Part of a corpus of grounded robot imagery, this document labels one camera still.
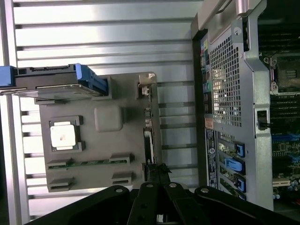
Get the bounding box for green motherboard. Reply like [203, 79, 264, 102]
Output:
[257, 18, 300, 211]

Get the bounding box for grey plastic parts rack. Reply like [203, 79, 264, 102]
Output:
[34, 71, 162, 195]

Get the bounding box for CPU socket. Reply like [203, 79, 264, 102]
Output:
[269, 56, 300, 94]

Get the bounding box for open grey PC case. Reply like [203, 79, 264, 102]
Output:
[191, 0, 300, 211]

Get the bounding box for green RAM stick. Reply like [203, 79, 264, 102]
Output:
[48, 159, 132, 169]

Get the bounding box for blue card retention clip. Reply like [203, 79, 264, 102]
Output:
[234, 142, 247, 158]
[224, 157, 247, 175]
[235, 177, 247, 200]

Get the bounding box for hard disk with blue carrier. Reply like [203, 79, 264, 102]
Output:
[0, 63, 108, 99]

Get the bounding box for silver CPU chip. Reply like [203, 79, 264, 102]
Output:
[50, 120, 79, 148]

